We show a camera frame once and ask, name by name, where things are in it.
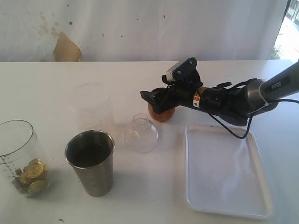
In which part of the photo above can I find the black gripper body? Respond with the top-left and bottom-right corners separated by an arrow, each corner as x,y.
162,70 -> 203,109

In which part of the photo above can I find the brown wooden cup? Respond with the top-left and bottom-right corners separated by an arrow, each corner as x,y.
148,104 -> 175,122

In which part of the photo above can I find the stainless steel cup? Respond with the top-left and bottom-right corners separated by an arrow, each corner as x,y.
64,130 -> 115,197

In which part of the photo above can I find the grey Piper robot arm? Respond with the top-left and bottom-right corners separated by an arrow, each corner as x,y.
140,57 -> 299,126

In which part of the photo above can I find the clear dome strainer lid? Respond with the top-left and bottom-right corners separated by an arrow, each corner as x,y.
124,113 -> 159,154

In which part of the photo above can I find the clear plastic shaker cup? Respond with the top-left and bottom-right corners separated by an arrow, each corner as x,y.
0,120 -> 50,197

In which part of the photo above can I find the clear plastic container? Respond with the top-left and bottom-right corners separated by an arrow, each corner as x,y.
68,83 -> 114,133

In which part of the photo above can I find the white zip tie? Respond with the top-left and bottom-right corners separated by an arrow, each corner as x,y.
257,85 -> 270,110

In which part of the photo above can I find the white rectangular tray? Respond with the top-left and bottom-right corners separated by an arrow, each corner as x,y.
185,125 -> 275,220

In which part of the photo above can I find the white backdrop sheet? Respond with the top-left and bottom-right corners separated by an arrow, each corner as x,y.
0,0 -> 288,62

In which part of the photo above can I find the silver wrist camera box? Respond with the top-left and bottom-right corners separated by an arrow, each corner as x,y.
165,57 -> 197,82

